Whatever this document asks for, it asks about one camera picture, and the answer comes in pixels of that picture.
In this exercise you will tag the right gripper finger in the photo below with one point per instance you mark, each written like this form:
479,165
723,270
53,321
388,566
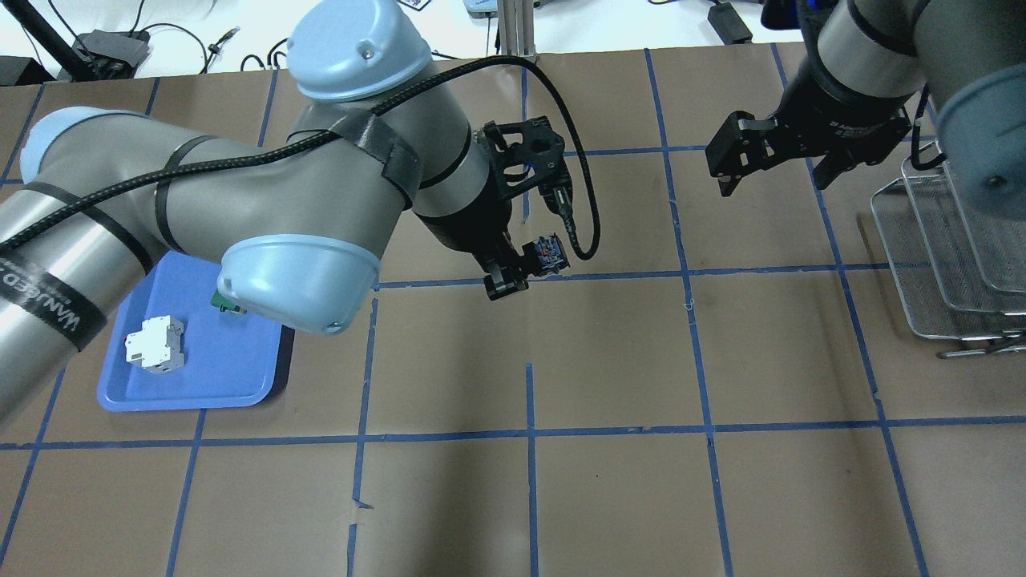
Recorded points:
738,149
828,169

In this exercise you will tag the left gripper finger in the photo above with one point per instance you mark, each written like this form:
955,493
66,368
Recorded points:
513,261
501,283

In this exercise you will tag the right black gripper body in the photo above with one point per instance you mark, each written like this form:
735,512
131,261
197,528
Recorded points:
842,112

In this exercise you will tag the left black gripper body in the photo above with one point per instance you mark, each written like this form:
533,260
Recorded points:
471,232

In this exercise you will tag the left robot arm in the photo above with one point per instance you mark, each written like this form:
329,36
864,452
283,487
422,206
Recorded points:
299,232

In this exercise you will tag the black power adapter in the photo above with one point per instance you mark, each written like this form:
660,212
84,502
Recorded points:
727,24

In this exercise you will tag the green terminal block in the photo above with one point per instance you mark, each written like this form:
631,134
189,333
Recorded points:
225,305

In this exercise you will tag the blue plastic tray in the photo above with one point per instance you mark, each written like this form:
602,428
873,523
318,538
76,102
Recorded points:
230,360

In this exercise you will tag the white circuit breaker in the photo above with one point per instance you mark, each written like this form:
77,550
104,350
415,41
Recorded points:
158,346

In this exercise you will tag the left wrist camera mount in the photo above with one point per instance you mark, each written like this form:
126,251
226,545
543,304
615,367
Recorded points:
527,155

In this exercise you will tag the wire mesh shelf basket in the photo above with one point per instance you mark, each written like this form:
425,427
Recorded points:
959,273

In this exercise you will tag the aluminium frame post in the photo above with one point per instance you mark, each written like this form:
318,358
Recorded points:
516,28

